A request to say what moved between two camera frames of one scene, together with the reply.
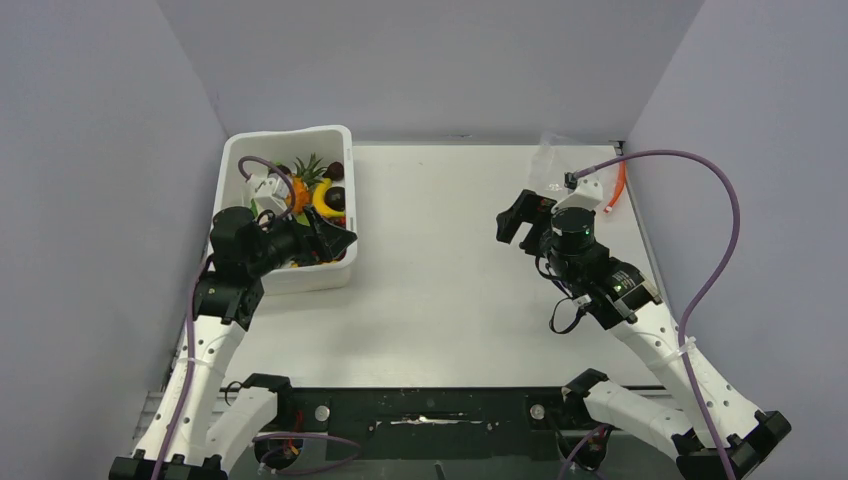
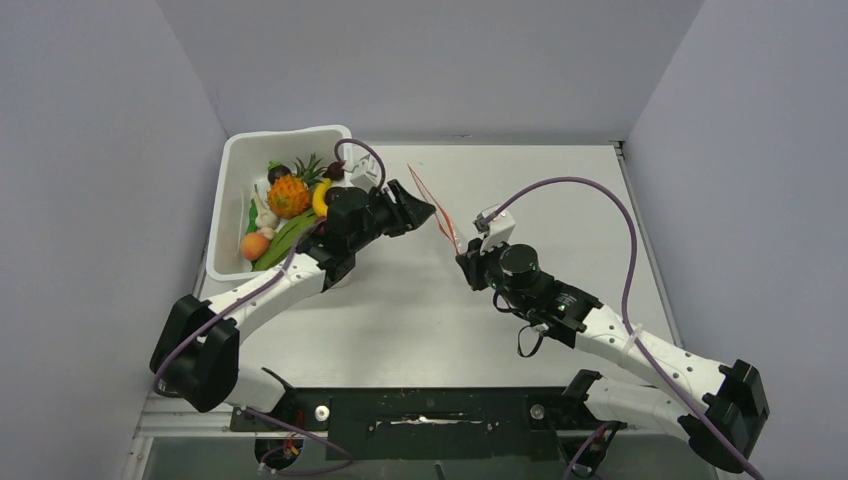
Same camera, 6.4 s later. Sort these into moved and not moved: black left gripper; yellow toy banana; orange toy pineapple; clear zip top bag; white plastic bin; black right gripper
Moved: clear zip top bag; black left gripper; black right gripper
Not moved: white plastic bin; yellow toy banana; orange toy pineapple
